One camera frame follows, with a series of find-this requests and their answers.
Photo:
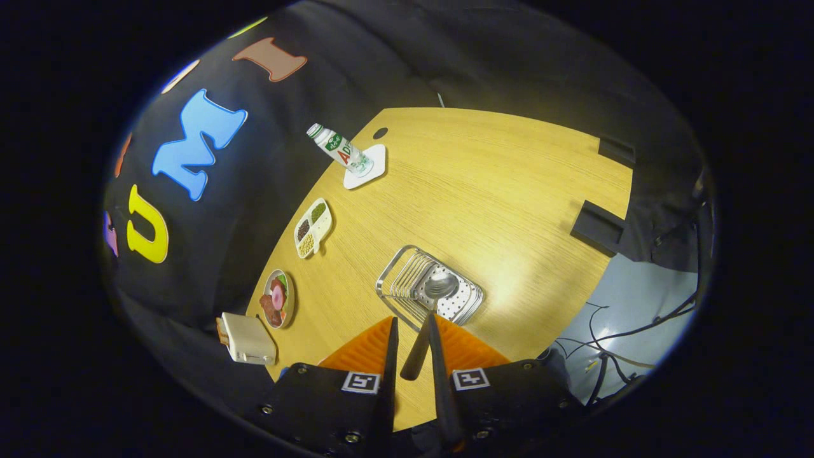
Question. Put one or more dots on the black round table hole cap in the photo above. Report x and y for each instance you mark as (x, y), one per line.
(380, 133)

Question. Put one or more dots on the white divided dish of beans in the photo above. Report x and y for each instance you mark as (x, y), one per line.
(320, 226)

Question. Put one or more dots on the black table edge bracket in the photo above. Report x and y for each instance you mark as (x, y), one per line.
(598, 228)
(615, 151)

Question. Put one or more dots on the oval plate of food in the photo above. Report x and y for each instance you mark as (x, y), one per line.
(278, 299)

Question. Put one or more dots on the toast slice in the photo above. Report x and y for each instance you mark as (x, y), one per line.
(222, 331)

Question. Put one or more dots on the white bottle with green label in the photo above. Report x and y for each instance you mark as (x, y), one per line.
(340, 149)

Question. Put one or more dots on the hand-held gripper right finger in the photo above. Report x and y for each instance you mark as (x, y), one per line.
(442, 381)

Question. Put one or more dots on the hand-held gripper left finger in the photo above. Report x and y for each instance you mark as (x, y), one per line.
(389, 381)

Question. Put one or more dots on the white toaster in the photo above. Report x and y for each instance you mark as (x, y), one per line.
(251, 343)

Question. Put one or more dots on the white square coaster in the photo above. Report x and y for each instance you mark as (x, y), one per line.
(379, 159)

